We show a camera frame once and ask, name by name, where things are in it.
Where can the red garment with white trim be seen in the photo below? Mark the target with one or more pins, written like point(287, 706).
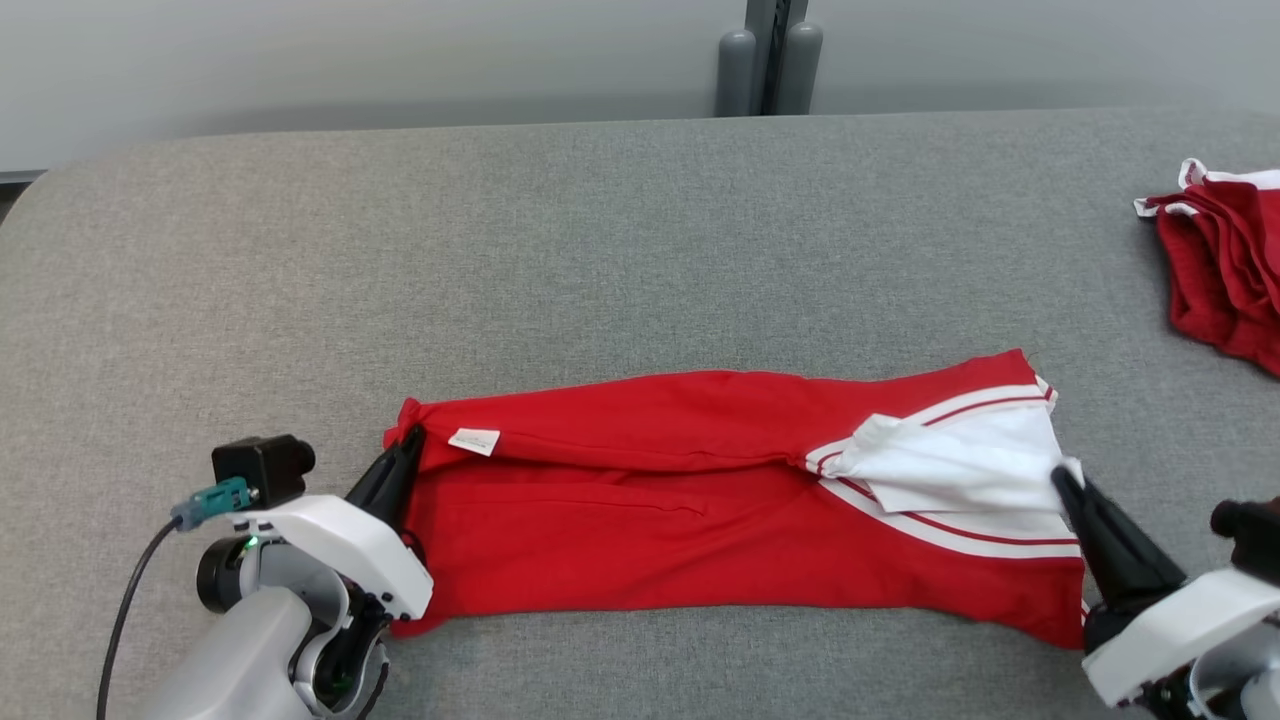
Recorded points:
point(1230, 280)

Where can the red garment white striped hem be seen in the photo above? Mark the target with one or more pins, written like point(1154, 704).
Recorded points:
point(650, 540)

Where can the grey partition bottom rail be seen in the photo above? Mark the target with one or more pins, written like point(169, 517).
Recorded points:
point(20, 178)

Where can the grey metal partition post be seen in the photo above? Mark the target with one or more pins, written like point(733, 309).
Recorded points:
point(758, 12)

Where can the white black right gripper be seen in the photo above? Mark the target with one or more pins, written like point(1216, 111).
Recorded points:
point(1170, 630)

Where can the grey rounded partition foot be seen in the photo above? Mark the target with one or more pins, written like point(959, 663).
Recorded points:
point(802, 70)
point(736, 75)

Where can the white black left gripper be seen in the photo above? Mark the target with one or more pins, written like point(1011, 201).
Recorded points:
point(340, 530)

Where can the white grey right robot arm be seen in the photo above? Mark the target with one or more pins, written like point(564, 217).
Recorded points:
point(1250, 680)

